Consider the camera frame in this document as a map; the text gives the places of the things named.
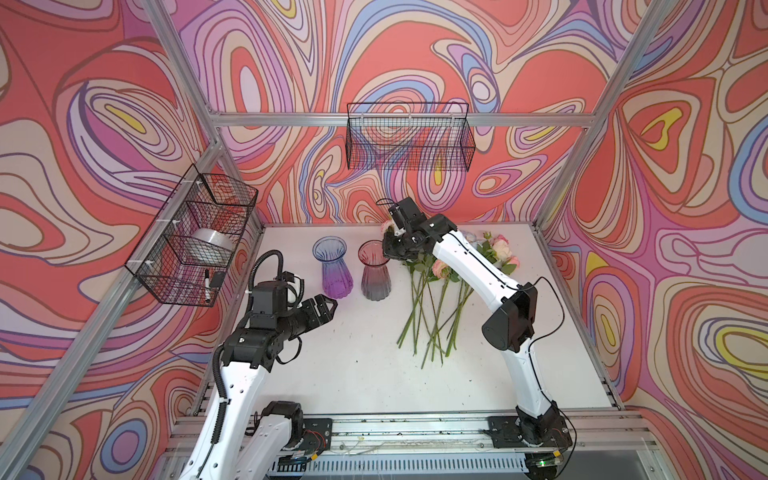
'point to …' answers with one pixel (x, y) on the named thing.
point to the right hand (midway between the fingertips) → (388, 258)
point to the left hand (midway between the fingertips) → (329, 306)
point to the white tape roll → (216, 237)
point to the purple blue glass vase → (337, 280)
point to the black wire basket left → (189, 249)
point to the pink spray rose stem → (431, 281)
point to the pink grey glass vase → (375, 278)
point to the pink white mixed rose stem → (497, 250)
